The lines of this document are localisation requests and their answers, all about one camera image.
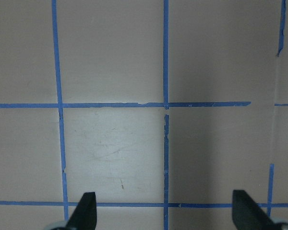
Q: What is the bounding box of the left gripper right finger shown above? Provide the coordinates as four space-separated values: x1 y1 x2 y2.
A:
232 190 288 230

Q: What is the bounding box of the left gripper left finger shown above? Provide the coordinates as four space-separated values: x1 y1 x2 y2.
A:
65 192 97 230

